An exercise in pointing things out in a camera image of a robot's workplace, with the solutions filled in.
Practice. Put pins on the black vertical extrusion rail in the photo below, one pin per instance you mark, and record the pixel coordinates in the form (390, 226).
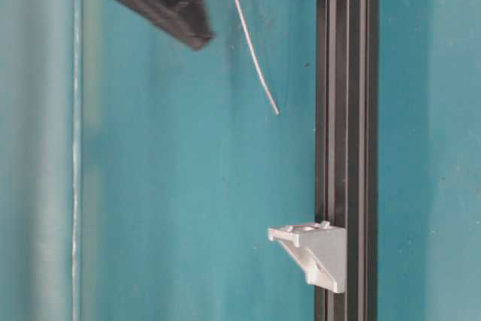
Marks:
(346, 148)

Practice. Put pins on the silver corner bracket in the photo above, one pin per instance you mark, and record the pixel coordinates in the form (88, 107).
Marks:
(320, 250)

